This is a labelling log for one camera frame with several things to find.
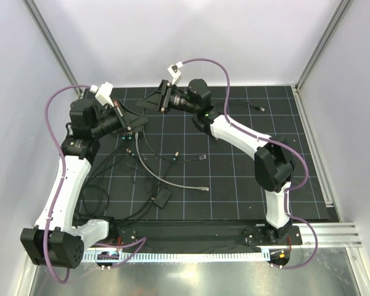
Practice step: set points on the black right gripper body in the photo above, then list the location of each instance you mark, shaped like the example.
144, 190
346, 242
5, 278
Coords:
171, 100

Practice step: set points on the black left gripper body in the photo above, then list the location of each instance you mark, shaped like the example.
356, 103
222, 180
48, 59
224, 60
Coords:
113, 120

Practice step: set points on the black ethernet cable pulled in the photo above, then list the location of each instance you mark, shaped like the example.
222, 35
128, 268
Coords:
258, 108

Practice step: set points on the black network switch box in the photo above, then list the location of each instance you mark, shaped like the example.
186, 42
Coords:
125, 132

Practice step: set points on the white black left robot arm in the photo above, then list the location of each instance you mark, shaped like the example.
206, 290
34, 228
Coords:
77, 154

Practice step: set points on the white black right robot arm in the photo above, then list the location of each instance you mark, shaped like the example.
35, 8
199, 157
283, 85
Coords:
273, 165

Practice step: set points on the black grid mat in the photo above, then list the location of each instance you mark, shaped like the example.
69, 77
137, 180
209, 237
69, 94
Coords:
208, 179

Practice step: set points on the small black adapter box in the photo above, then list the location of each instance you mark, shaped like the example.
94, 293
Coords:
161, 199

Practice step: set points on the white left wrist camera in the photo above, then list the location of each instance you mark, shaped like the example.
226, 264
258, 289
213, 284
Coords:
102, 93

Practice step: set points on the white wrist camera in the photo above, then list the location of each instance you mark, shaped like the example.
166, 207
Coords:
102, 93
174, 71

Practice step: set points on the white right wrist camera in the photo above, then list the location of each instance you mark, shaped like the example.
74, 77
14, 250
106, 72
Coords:
174, 71

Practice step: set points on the left aluminium corner post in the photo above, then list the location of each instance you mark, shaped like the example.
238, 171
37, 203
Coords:
50, 40

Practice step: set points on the aluminium corner post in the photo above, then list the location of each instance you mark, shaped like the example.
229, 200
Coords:
333, 23
50, 40

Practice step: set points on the white slotted cable duct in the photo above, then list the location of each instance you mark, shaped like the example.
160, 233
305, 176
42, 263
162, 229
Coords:
110, 256

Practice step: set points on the right aluminium corner post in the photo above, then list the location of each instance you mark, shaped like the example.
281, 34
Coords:
333, 23

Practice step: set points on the aluminium front frame rail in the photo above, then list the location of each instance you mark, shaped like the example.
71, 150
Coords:
322, 234

